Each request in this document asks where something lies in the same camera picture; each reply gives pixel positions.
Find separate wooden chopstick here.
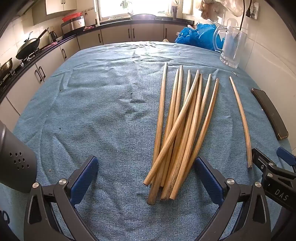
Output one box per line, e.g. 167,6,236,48
229,76,253,169

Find dark wooden chopstick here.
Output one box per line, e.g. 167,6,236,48
147,62,168,205

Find kitchen base cabinets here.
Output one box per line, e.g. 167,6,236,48
1,18,194,131

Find black smartphone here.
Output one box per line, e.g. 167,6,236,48
251,88,288,140

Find dark grey utensil holder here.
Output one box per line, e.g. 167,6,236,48
0,123,37,193

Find rightmost bundle wooden chopstick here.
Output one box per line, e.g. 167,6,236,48
181,78,219,184

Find diagonal crossing wooden chopstick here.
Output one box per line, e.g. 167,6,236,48
143,70,200,186

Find clear glass mug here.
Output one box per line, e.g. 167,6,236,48
213,25,247,69

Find blue plastic bag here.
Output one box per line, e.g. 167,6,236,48
175,23,217,51

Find black wok pan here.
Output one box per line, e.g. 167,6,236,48
16,28,49,60

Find silver rice cooker red lid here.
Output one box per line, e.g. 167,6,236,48
61,12,85,36

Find black power cable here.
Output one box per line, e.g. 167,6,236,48
239,0,246,31

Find wall power socket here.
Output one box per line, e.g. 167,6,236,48
245,1,259,20

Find upper wall cabinet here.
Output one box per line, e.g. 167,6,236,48
32,0,77,25

